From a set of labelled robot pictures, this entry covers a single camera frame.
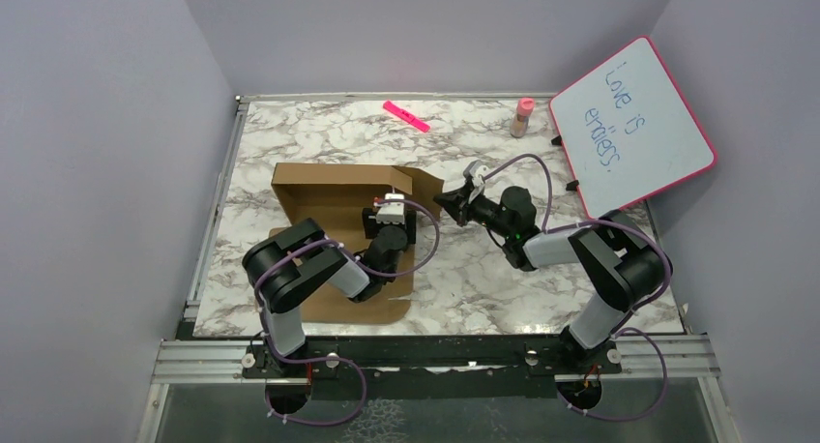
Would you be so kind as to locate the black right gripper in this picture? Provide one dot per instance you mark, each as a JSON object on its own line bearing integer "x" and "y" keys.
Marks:
{"x": 454, "y": 201}

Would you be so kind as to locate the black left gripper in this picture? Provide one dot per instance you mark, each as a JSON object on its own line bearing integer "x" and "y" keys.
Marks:
{"x": 371, "y": 225}

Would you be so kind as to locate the brown cardboard box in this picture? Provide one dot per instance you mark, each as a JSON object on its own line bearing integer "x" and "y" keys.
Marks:
{"x": 334, "y": 195}

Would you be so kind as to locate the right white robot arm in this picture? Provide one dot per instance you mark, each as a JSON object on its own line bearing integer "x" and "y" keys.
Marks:
{"x": 623, "y": 265}

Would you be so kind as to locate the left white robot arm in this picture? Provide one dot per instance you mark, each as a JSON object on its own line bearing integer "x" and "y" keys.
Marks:
{"x": 287, "y": 268}

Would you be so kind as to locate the pink-capped pen jar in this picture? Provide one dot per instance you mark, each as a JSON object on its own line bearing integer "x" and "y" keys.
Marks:
{"x": 519, "y": 123}

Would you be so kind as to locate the pink highlighter marker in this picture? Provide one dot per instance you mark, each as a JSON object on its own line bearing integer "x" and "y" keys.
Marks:
{"x": 406, "y": 117}

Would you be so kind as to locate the pink-framed whiteboard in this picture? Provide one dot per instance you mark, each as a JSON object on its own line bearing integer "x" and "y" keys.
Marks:
{"x": 627, "y": 130}

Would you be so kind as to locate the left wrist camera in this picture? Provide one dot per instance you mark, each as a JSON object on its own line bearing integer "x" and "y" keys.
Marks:
{"x": 390, "y": 209}

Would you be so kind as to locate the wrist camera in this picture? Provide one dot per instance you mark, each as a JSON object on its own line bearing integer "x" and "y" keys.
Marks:
{"x": 474, "y": 175}
{"x": 390, "y": 209}

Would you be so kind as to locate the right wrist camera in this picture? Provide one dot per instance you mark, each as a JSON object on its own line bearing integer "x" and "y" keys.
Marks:
{"x": 474, "y": 175}

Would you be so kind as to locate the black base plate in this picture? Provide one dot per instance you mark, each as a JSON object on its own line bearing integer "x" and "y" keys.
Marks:
{"x": 390, "y": 367}

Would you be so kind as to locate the aluminium frame rail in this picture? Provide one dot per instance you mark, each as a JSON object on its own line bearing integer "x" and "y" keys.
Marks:
{"x": 668, "y": 391}

